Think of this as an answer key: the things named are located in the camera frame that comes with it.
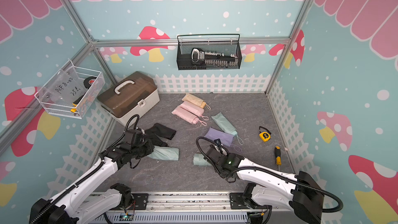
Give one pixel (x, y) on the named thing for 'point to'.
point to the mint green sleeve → (165, 153)
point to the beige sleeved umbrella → (195, 100)
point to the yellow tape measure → (264, 136)
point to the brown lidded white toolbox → (129, 96)
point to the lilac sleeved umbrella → (225, 139)
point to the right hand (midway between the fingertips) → (220, 160)
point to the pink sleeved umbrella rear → (194, 109)
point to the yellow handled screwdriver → (278, 156)
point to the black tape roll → (88, 81)
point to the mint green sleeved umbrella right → (224, 124)
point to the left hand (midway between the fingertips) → (154, 149)
